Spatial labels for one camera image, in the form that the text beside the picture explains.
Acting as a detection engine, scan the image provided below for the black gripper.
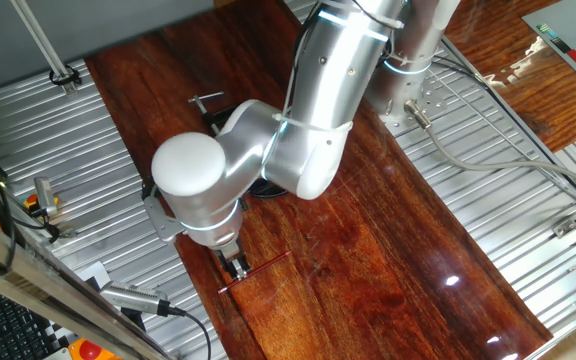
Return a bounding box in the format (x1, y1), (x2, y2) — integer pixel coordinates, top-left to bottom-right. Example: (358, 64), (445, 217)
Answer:
(210, 235), (252, 281)

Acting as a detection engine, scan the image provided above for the red pencil with eraser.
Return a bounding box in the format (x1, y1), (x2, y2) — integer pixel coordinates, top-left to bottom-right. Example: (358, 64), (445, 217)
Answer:
(217, 250), (293, 296)

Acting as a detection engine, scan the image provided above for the black C-clamp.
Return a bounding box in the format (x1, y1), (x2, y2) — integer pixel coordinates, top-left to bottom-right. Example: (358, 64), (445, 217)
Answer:
(187, 90), (290, 200)

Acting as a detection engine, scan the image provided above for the red round button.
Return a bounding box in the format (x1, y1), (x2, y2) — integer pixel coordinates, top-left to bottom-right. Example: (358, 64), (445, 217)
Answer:
(66, 336), (123, 360)

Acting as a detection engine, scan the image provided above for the black and white marker sheet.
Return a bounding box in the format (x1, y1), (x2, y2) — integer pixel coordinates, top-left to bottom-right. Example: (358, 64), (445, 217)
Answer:
(41, 317), (78, 353)

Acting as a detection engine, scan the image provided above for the black keyboard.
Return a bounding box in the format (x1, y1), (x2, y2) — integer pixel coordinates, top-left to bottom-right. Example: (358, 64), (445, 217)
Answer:
(0, 278), (55, 360)

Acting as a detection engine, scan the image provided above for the aluminium pole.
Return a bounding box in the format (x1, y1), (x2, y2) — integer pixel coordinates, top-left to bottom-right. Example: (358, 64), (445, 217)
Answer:
(9, 0), (80, 97)

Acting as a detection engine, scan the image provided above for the grey board with coloured blocks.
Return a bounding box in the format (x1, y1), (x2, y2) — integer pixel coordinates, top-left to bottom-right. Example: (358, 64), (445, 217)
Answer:
(520, 0), (576, 102)

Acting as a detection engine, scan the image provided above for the black camera cable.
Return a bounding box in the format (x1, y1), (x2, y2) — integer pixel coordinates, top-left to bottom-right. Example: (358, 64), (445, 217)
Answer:
(166, 304), (213, 360)

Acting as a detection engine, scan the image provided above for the silver finned camera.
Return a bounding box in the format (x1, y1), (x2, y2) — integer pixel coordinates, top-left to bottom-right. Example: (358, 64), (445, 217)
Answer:
(97, 279), (173, 318)

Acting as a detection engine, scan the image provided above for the steel frame bar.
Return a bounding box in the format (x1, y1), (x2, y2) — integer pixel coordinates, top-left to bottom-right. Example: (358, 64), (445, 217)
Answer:
(0, 205), (170, 360)

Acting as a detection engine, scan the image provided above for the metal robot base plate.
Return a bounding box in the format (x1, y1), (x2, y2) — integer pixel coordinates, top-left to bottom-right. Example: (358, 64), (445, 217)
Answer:
(356, 38), (450, 137)

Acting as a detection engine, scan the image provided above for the black zip tie ring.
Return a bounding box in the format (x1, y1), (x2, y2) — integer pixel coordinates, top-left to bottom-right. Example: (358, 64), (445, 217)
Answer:
(48, 63), (83, 88)

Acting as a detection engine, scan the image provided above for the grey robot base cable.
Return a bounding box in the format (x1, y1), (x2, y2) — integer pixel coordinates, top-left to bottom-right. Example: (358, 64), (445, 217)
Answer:
(402, 98), (576, 197)

